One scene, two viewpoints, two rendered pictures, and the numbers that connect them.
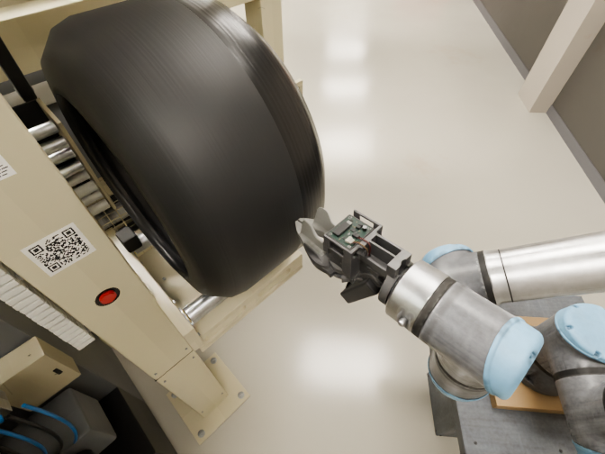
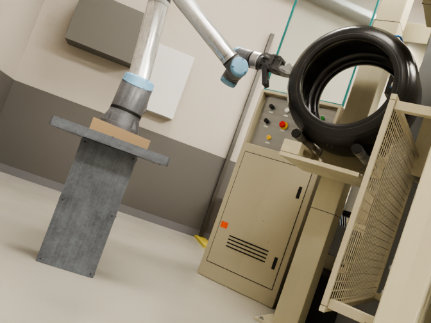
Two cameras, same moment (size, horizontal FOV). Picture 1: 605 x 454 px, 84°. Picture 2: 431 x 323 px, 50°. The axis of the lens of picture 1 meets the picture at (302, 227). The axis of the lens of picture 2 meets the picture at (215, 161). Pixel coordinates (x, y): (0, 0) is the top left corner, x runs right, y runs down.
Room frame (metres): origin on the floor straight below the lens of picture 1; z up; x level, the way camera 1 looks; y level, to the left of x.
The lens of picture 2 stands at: (2.49, -0.79, 0.53)
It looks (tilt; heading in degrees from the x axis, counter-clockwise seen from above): 3 degrees up; 165
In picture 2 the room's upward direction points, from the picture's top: 20 degrees clockwise
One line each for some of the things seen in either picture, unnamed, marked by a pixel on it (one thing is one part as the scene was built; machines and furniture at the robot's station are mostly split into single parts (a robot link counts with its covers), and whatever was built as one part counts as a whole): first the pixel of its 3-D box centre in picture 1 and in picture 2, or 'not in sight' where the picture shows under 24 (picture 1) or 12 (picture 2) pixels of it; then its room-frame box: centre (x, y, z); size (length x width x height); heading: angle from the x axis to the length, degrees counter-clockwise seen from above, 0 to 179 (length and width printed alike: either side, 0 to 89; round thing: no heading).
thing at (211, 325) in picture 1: (244, 287); (303, 156); (0.44, 0.16, 0.83); 0.36 x 0.09 x 0.06; 135
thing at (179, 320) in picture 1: (151, 284); (343, 158); (0.41, 0.38, 0.90); 0.40 x 0.03 x 0.10; 45
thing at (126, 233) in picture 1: (129, 239); not in sight; (0.50, 0.44, 0.97); 0.05 x 0.04 x 0.05; 45
